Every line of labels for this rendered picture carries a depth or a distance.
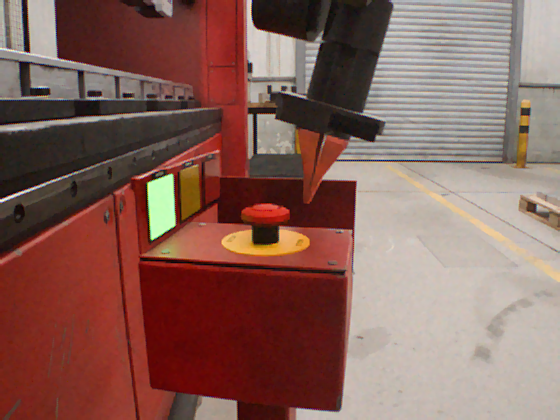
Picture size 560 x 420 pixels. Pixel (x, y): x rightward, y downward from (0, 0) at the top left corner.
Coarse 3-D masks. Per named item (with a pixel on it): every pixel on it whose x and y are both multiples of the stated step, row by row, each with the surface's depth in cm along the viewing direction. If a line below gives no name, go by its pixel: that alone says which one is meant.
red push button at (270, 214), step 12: (264, 204) 38; (252, 216) 35; (264, 216) 35; (276, 216) 35; (288, 216) 36; (252, 228) 37; (264, 228) 36; (276, 228) 37; (252, 240) 37; (264, 240) 36; (276, 240) 37
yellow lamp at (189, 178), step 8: (192, 168) 43; (184, 176) 41; (192, 176) 43; (184, 184) 41; (192, 184) 43; (184, 192) 41; (192, 192) 43; (184, 200) 41; (192, 200) 43; (184, 208) 41; (192, 208) 43; (184, 216) 42
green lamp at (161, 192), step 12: (156, 180) 36; (168, 180) 38; (156, 192) 36; (168, 192) 38; (156, 204) 36; (168, 204) 38; (156, 216) 36; (168, 216) 38; (156, 228) 36; (168, 228) 38
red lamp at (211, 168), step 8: (216, 160) 50; (208, 168) 47; (216, 168) 50; (208, 176) 47; (216, 176) 50; (208, 184) 48; (216, 184) 50; (208, 192) 48; (216, 192) 50; (208, 200) 48
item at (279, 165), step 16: (272, 96) 408; (256, 112) 388; (272, 112) 388; (256, 128) 554; (256, 144) 558; (256, 160) 498; (272, 160) 498; (288, 160) 498; (256, 176) 400; (272, 176) 400; (288, 176) 400
